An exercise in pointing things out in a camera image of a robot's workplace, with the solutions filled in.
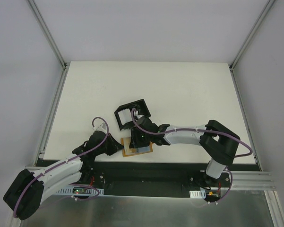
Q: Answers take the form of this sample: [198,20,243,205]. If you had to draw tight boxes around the yellow leather card holder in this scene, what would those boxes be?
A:
[120,138,153,157]

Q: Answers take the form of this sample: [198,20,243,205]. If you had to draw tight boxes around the black plastic card box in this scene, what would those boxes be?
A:
[114,99,151,131]

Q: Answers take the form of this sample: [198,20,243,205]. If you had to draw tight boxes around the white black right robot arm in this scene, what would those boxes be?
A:
[130,116,240,187]

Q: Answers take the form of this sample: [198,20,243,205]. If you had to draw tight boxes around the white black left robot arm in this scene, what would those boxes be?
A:
[3,131,123,220]

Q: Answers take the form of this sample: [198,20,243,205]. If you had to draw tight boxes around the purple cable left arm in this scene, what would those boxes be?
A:
[13,117,109,218]

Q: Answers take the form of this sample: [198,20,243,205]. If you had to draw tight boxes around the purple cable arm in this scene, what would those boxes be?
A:
[131,108,253,206]
[13,117,109,218]

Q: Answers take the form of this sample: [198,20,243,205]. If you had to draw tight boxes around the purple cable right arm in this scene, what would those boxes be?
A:
[131,108,253,206]

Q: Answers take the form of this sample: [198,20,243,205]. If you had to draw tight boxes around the white cable duct left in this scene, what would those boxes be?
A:
[54,185,104,197]

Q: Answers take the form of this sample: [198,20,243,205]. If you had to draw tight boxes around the white cable duct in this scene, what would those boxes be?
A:
[189,189,206,199]
[54,185,104,197]

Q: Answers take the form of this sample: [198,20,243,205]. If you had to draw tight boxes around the aluminium frame rail left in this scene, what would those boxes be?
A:
[26,0,70,166]

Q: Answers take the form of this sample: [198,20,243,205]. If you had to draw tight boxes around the aluminium frame rail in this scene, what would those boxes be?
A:
[229,0,278,169]
[26,0,70,166]

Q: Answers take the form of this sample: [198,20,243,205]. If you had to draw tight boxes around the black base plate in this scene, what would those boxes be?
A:
[35,159,236,198]

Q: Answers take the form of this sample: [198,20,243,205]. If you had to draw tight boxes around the white cable duct right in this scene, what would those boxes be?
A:
[189,189,206,199]

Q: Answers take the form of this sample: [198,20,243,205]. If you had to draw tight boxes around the aluminium front cross rail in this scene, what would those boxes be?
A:
[23,165,277,192]

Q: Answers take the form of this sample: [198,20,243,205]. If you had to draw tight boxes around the aluminium frame rail right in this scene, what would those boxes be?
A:
[229,0,278,169]

